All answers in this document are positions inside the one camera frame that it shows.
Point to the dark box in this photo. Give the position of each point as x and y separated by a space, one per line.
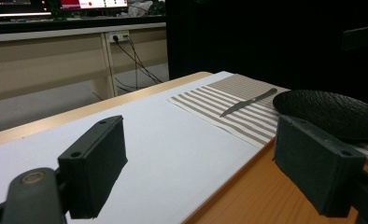
362 37

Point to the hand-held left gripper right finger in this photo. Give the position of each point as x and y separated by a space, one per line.
316 168

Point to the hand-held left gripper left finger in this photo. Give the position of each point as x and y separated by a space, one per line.
92 168

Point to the striped placemat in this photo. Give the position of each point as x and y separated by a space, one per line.
210 102

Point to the beige desk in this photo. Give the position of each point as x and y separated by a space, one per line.
48 62

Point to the white wall socket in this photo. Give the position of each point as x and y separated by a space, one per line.
120 34

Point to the metal table knife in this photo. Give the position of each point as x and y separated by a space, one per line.
249 101

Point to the computer monitor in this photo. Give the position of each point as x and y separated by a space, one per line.
14 7
95 3

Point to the black textured plate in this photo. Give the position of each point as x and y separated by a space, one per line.
328 112

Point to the grey cloth bundle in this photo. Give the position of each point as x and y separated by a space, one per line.
141 7

